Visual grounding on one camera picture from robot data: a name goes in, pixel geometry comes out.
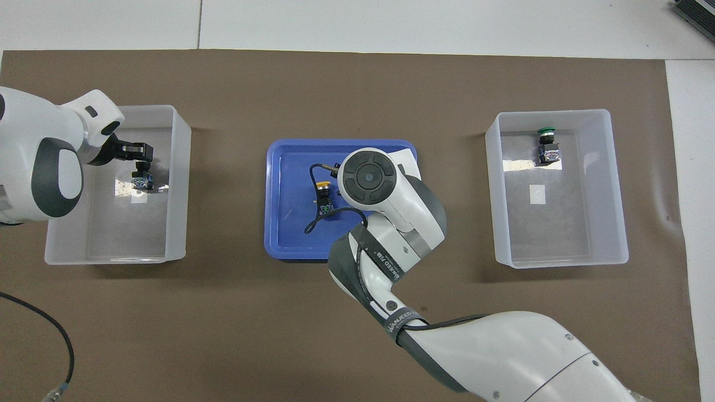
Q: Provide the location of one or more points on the yellow push button switch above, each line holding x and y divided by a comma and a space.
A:
324, 196
143, 181

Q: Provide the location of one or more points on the green push button switch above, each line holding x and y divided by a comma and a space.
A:
547, 151

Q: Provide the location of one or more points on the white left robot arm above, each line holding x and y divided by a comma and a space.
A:
28, 139

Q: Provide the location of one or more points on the brown paper table mat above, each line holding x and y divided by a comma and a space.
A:
357, 84

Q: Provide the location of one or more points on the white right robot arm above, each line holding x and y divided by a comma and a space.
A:
503, 357

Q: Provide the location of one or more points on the translucent white plastic box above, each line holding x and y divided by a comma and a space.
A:
558, 234
123, 234

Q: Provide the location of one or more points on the white rectangular label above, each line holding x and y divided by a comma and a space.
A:
537, 194
139, 198

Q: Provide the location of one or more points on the blue plastic tray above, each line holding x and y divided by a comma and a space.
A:
290, 234

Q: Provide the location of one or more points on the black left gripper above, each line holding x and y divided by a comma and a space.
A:
128, 152

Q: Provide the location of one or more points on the black ribbed device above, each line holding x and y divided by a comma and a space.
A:
698, 11

